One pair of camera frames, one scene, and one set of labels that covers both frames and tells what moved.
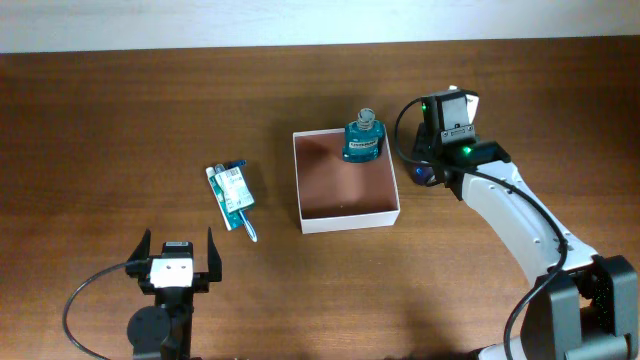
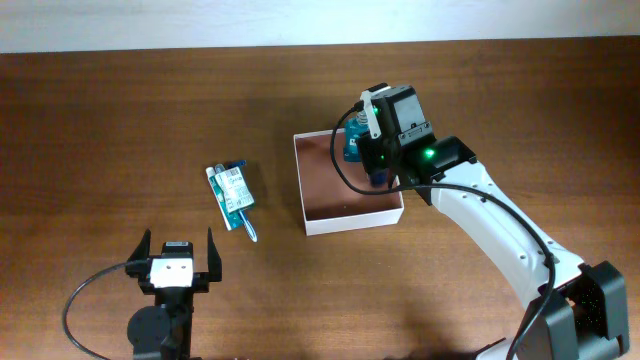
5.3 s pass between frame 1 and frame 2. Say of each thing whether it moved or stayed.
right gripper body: moved
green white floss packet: stayed
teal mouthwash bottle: stayed
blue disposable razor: stayed
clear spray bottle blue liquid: moved
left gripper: stayed
